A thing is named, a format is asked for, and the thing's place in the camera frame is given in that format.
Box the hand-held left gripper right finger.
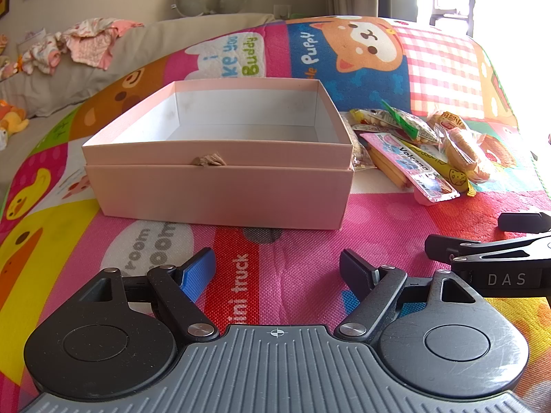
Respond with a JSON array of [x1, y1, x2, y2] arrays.
[[336, 248, 470, 345]]

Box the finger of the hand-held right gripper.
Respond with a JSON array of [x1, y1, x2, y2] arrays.
[[425, 232, 551, 270], [498, 212, 551, 232]]

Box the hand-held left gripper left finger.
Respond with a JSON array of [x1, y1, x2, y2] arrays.
[[92, 247, 220, 343]]

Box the yellow snack stick packet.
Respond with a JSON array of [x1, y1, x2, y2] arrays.
[[400, 138, 478, 197]]

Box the pink cardboard box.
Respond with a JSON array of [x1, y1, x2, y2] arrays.
[[82, 78, 357, 230]]

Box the bun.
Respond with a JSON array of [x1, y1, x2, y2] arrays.
[[443, 128, 494, 183]]

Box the yellow snack packets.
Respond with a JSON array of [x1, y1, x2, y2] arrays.
[[426, 109, 471, 133]]

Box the colourful printed blanket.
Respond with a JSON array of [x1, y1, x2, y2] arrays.
[[0, 15, 551, 413]]

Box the pink cartoon snack packet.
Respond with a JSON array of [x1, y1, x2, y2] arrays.
[[359, 133, 461, 204]]

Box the small clear snack packet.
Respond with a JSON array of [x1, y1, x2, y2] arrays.
[[350, 129, 372, 173]]

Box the small printed snack packet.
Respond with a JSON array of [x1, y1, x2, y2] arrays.
[[381, 100, 440, 145], [350, 108, 397, 133]]

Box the grey sofa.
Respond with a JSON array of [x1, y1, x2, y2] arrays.
[[0, 13, 277, 181]]

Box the orange stuffed toy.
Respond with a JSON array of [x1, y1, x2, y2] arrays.
[[0, 100, 30, 139]]

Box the pink garment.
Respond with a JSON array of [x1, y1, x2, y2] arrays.
[[64, 17, 145, 70]]

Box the floral white garment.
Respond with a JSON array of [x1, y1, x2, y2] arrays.
[[17, 30, 66, 75]]

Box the orange pink cloth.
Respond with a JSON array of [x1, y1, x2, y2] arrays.
[[0, 34, 23, 81]]

